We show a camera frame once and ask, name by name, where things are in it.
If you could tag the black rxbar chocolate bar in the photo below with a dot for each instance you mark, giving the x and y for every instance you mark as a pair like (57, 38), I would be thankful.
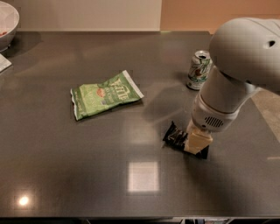
(176, 139)

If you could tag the white bowl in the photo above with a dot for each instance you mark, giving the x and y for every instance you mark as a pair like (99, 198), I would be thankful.
(9, 20)

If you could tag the white gripper with vent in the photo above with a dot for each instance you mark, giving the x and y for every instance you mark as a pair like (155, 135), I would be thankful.
(207, 118)

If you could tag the white paper sheet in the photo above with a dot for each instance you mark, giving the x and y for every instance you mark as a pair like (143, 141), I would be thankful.
(4, 63)

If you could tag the green white soda can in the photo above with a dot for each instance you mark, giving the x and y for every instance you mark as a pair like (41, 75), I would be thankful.
(200, 67)

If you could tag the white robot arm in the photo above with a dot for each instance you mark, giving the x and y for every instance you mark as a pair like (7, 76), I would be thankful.
(246, 56)

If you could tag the green chip bag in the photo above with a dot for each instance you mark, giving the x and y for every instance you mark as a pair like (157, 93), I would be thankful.
(93, 99)

